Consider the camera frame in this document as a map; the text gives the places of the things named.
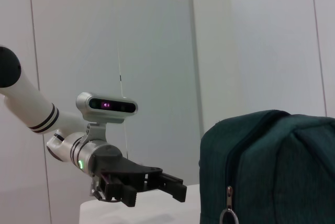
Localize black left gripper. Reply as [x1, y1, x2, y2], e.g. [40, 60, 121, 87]
[90, 144, 188, 208]

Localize dark teal insulated lunch bag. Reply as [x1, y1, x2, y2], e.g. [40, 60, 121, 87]
[198, 109, 335, 224]

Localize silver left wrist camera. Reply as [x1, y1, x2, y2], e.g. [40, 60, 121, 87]
[75, 92, 139, 147]

